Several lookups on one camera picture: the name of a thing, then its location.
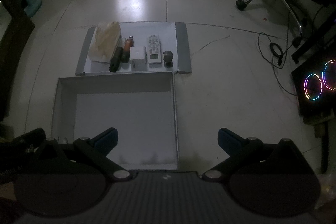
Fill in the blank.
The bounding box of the white cube adapter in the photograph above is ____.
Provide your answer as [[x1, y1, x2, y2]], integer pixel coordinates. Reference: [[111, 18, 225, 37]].
[[129, 46, 147, 69]]

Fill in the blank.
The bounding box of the dark round knob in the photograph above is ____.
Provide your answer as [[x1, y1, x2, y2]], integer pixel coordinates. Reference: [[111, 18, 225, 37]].
[[163, 50, 174, 67]]

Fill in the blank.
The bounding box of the white cardboard box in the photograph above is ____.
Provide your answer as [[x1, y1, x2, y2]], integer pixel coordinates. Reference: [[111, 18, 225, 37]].
[[50, 72, 179, 171]]

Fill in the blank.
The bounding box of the white remote control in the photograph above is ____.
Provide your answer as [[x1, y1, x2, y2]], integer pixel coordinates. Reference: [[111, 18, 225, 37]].
[[146, 34, 163, 64]]

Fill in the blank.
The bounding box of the black cable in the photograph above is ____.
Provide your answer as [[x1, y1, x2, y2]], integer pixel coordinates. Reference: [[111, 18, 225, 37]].
[[257, 10, 302, 97]]

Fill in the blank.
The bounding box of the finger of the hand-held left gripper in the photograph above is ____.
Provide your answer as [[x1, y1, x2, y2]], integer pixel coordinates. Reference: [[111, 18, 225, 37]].
[[13, 128, 46, 147]]

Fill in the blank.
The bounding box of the computer case with glowing fans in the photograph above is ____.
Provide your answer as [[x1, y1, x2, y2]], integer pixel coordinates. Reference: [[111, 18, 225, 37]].
[[291, 56, 336, 118]]

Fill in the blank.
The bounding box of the beige plastic pack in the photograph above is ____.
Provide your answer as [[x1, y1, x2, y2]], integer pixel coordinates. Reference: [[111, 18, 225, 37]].
[[89, 21, 122, 63]]

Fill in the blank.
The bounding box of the dark wooden furniture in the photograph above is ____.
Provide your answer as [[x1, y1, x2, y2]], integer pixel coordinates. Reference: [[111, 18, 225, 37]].
[[0, 0, 36, 119]]

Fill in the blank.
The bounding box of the black oblong device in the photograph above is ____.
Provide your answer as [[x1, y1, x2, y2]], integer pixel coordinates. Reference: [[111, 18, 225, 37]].
[[109, 46, 124, 73]]

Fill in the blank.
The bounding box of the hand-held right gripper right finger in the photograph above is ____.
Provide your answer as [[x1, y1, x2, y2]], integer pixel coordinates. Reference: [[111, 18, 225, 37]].
[[203, 128, 303, 182]]

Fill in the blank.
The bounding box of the black desk frame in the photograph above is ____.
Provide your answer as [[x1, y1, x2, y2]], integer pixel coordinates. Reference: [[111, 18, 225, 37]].
[[291, 11, 336, 64]]

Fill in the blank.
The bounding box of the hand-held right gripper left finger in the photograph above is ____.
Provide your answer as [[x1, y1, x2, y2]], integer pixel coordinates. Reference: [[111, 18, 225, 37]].
[[34, 127, 131, 182]]

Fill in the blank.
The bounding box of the brown small bottle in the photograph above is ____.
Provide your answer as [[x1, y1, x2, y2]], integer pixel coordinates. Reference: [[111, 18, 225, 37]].
[[121, 35, 135, 63]]

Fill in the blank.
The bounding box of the grey cardboard box lid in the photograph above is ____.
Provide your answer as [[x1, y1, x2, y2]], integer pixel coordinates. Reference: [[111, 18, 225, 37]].
[[75, 21, 192, 76]]

